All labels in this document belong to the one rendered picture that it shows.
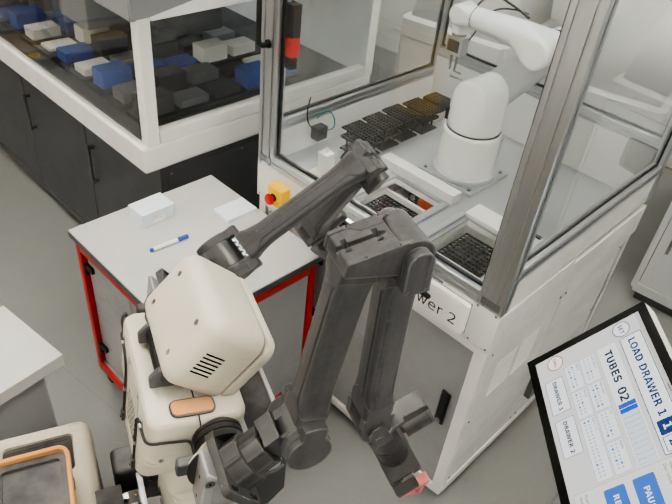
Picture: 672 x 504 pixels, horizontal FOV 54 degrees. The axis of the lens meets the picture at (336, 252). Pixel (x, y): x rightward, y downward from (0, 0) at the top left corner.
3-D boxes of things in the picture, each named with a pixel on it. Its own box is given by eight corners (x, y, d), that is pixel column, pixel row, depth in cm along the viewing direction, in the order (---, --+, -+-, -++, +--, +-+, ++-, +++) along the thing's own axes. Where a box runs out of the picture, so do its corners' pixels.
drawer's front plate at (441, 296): (460, 335, 187) (468, 307, 180) (385, 282, 202) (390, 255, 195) (463, 332, 188) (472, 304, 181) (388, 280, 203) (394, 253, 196)
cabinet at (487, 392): (437, 510, 233) (491, 358, 183) (253, 346, 286) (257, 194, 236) (569, 377, 289) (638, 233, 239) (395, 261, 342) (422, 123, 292)
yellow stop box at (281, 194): (278, 211, 222) (279, 194, 218) (264, 202, 226) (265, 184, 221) (289, 206, 225) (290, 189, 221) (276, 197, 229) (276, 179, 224)
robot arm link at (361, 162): (366, 123, 136) (395, 161, 135) (363, 140, 149) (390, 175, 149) (191, 251, 134) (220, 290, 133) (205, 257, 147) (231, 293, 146)
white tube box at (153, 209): (143, 228, 221) (142, 216, 217) (129, 217, 225) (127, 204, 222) (175, 215, 228) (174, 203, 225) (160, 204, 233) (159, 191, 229)
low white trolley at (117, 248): (187, 484, 232) (174, 334, 184) (97, 380, 264) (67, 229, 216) (307, 399, 266) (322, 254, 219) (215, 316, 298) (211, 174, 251)
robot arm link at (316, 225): (348, 144, 143) (377, 183, 142) (365, 134, 146) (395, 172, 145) (286, 225, 180) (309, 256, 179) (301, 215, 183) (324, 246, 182)
